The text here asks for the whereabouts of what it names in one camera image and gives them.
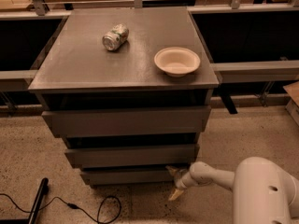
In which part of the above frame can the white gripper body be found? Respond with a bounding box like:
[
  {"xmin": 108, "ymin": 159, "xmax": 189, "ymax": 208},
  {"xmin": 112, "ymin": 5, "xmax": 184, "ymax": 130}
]
[{"xmin": 174, "ymin": 169, "xmax": 197, "ymax": 190}]

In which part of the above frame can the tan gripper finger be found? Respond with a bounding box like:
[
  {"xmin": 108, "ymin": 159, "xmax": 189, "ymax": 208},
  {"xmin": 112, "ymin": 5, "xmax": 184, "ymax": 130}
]
[
  {"xmin": 166, "ymin": 165, "xmax": 179, "ymax": 177},
  {"xmin": 168, "ymin": 189, "xmax": 183, "ymax": 201}
]

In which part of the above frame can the grey bottom drawer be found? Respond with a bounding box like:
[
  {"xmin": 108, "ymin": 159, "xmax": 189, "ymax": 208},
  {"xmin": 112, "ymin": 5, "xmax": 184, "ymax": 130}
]
[{"xmin": 80, "ymin": 165, "xmax": 186, "ymax": 186}]

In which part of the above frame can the grey drawer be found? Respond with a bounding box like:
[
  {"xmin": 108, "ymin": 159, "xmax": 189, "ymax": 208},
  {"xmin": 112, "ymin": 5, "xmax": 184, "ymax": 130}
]
[
  {"xmin": 80, "ymin": 165, "xmax": 186, "ymax": 186},
  {"xmin": 42, "ymin": 105, "xmax": 211, "ymax": 138},
  {"xmin": 65, "ymin": 144, "xmax": 197, "ymax": 169}
]

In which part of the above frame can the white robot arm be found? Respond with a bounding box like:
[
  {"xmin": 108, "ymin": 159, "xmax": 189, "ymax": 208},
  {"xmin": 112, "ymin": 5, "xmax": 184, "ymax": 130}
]
[{"xmin": 167, "ymin": 157, "xmax": 299, "ymax": 224}]

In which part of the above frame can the grey middle drawer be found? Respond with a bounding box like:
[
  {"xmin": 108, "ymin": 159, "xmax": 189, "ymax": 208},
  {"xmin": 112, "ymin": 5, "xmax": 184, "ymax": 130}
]
[{"xmin": 65, "ymin": 144, "xmax": 197, "ymax": 169}]

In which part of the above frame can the grey top drawer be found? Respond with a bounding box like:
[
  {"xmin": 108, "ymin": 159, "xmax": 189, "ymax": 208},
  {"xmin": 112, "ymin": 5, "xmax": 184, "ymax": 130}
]
[{"xmin": 42, "ymin": 105, "xmax": 211, "ymax": 138}]

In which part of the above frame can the grey drawer cabinet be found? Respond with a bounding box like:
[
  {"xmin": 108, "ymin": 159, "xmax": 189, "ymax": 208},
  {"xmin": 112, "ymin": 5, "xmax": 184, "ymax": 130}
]
[{"xmin": 29, "ymin": 7, "xmax": 219, "ymax": 173}]

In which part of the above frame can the white paper bowl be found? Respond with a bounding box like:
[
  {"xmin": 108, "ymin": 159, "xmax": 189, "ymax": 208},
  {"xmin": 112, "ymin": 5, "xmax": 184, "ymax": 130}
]
[{"xmin": 154, "ymin": 47, "xmax": 201, "ymax": 77}]

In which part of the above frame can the cardboard box at right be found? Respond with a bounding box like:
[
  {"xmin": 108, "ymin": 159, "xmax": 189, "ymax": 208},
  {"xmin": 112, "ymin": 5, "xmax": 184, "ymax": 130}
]
[{"xmin": 283, "ymin": 81, "xmax": 299, "ymax": 126}]

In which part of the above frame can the crushed soda can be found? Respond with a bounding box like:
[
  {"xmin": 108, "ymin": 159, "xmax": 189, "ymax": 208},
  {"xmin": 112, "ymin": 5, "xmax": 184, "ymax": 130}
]
[{"xmin": 102, "ymin": 23, "xmax": 129, "ymax": 51}]

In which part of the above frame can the grey metal railing frame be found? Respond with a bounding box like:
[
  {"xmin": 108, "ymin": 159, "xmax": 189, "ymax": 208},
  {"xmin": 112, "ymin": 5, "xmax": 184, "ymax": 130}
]
[{"xmin": 1, "ymin": 0, "xmax": 298, "ymax": 112}]

